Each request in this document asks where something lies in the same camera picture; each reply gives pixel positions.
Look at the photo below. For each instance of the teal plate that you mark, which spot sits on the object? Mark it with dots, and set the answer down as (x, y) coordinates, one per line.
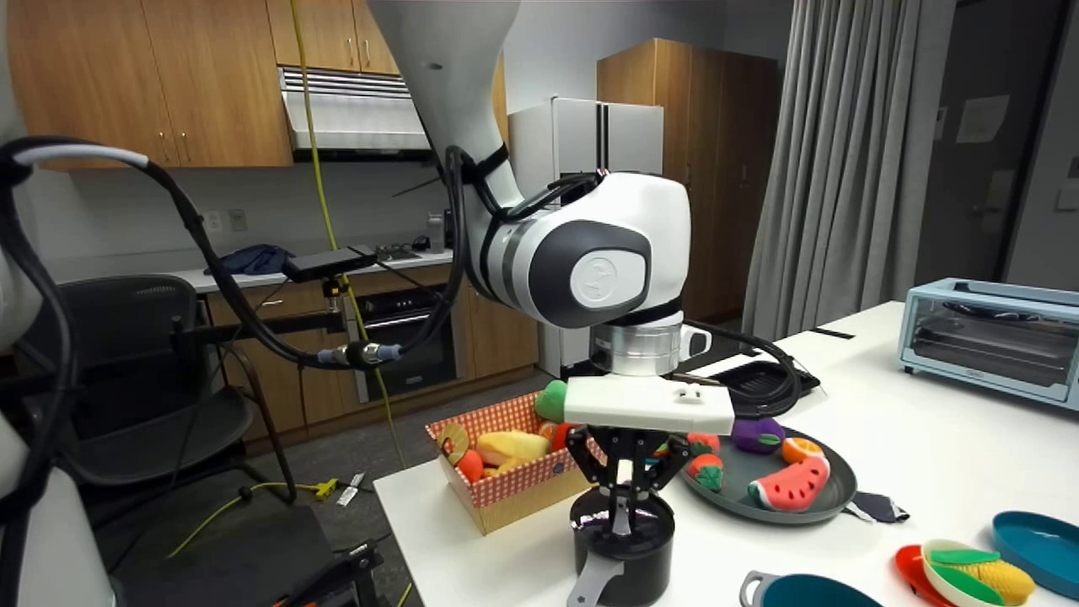
(1044, 547)

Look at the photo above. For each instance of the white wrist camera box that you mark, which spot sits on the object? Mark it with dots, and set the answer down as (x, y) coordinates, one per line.
(647, 405)

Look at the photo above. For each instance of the steel range hood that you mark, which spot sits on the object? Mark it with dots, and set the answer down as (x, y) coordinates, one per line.
(347, 114)

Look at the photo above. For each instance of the dark grey round pan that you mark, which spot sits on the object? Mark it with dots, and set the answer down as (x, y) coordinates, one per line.
(724, 475)

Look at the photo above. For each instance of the purple toy eggplant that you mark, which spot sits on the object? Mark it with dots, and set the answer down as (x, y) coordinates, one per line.
(756, 436)

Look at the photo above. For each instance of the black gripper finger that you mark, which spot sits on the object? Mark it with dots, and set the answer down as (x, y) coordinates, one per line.
(607, 506)
(634, 506)

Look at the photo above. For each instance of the green toy pepper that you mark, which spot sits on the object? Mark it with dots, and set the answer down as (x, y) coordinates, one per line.
(552, 403)

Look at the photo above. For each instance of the toy corn on red plate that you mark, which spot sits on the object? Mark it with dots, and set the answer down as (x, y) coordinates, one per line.
(955, 574)

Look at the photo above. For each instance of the toy watermelon slice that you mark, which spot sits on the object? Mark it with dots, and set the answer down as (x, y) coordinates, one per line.
(794, 487)

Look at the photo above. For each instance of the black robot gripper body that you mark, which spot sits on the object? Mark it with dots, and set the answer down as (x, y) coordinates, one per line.
(653, 458)

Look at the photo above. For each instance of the light blue toaster oven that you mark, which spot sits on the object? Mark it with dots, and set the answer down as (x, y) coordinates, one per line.
(1007, 340)

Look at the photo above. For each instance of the grey curtain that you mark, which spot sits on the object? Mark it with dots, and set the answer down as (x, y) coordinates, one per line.
(851, 161)

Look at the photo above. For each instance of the glass lid with grey handle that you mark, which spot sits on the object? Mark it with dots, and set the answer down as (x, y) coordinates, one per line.
(653, 529)

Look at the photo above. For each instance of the black built-in oven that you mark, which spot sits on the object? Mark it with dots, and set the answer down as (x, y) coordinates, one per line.
(396, 318)

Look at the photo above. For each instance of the black camera on stand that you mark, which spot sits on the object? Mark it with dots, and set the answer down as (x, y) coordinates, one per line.
(326, 266)

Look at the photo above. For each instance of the black office chair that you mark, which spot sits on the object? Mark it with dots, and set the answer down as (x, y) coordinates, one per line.
(162, 396)

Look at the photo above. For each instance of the white refrigerator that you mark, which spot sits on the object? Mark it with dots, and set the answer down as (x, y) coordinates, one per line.
(580, 134)

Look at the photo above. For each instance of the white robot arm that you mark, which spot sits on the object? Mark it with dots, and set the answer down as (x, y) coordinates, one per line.
(592, 252)

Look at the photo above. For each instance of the black square tray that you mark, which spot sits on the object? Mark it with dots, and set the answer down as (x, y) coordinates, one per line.
(764, 390)

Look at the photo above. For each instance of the red patterned toy food basket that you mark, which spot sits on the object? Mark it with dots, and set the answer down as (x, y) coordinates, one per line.
(507, 462)

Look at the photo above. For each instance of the blue pot with grey handle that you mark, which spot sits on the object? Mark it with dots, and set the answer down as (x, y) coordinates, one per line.
(801, 592)

